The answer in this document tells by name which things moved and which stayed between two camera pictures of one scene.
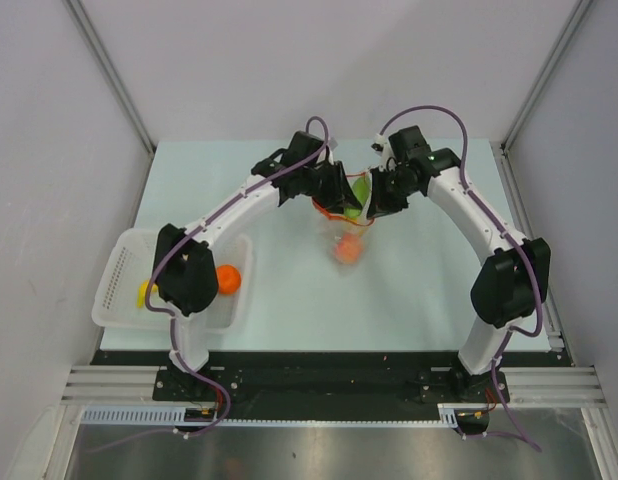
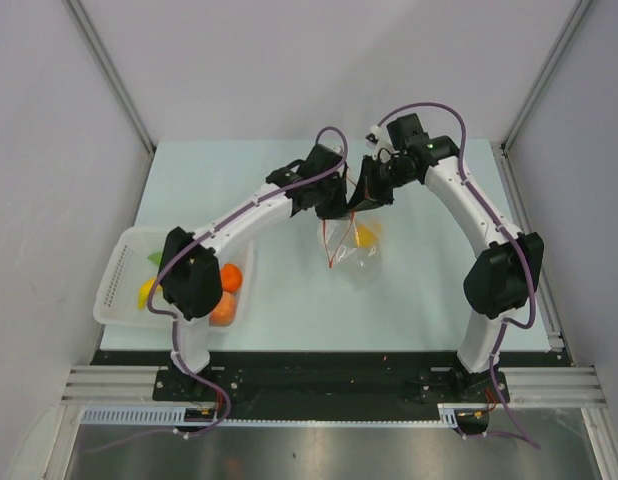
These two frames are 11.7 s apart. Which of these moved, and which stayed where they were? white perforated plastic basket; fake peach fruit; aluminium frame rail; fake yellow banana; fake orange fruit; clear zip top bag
Moved: fake peach fruit; clear zip top bag
Stayed: fake orange fruit; aluminium frame rail; white perforated plastic basket; fake yellow banana
